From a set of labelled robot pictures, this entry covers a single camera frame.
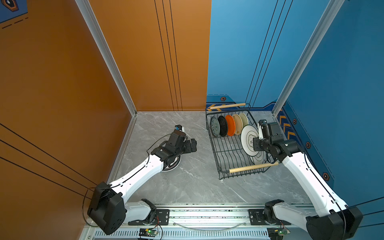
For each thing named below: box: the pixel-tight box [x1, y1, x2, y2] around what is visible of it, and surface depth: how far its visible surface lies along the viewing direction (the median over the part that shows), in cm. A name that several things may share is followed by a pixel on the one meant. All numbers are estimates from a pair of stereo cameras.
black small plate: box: [217, 115, 228, 137], surface depth 98 cm
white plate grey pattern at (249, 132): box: [240, 124, 260, 157], surface depth 87 cm
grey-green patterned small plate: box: [209, 116, 220, 137], surface depth 107 cm
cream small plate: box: [239, 112, 249, 129], surface depth 99 cm
